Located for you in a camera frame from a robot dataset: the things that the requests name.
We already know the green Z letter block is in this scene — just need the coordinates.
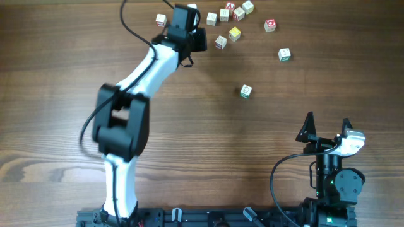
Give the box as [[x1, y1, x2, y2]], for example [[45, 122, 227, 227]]
[[278, 48, 292, 61]]

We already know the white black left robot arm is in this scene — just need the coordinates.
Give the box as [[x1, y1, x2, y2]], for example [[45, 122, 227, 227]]
[[92, 27, 207, 226]]

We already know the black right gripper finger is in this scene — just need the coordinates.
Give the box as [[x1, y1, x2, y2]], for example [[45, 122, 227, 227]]
[[295, 112, 317, 142], [342, 118, 353, 134]]

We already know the red side bird block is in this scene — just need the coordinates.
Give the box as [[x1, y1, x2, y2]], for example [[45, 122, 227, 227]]
[[215, 35, 227, 50]]

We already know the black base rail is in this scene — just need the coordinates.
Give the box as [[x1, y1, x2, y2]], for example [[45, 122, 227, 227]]
[[75, 206, 357, 227]]

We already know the red Q letter block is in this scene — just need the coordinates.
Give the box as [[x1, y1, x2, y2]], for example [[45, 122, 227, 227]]
[[264, 19, 277, 32]]

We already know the red white far-left block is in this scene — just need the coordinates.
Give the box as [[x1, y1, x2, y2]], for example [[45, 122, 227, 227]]
[[155, 14, 167, 27]]

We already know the green side animal block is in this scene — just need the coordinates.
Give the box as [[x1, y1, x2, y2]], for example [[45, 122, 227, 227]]
[[240, 84, 253, 99]]

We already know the white 8 number block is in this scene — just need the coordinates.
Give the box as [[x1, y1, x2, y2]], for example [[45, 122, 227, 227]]
[[206, 12, 217, 26]]

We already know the yellow K letter block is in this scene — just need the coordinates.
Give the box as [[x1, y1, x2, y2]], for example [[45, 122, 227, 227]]
[[229, 26, 241, 42]]

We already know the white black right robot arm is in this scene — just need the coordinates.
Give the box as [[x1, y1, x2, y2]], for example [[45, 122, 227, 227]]
[[296, 112, 365, 227]]

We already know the yellow S corner block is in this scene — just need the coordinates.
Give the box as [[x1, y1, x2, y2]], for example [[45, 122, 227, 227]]
[[242, 0, 254, 15]]

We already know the teal top 8 block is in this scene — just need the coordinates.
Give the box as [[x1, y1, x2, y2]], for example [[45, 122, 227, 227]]
[[219, 9, 230, 22]]

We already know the red A letter block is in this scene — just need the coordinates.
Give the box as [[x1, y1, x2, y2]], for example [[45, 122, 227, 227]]
[[225, 1, 235, 15]]

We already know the red U letter block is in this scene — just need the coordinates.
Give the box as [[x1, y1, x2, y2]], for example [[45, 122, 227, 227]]
[[233, 7, 246, 21]]

